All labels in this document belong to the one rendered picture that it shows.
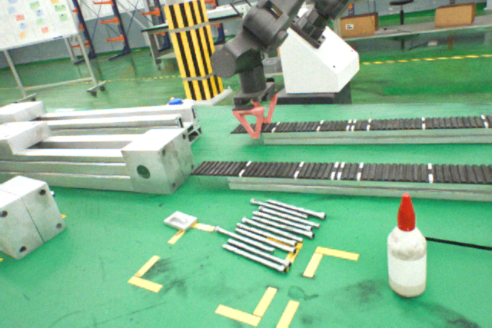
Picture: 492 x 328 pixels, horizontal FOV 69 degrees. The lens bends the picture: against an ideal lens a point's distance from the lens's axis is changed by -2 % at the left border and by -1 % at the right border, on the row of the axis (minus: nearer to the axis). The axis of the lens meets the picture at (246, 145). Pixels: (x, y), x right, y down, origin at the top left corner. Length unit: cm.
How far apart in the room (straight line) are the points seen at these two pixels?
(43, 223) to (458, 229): 63
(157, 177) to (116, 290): 24
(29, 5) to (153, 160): 614
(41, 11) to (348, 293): 643
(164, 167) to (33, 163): 36
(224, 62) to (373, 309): 48
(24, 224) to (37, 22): 611
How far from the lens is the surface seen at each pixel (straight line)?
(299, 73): 114
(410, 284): 44
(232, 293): 47
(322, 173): 60
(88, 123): 106
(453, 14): 539
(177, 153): 72
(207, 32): 421
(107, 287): 55
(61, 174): 90
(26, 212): 70
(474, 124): 77
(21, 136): 99
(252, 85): 77
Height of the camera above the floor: 111
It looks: 23 degrees down
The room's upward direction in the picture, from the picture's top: 12 degrees counter-clockwise
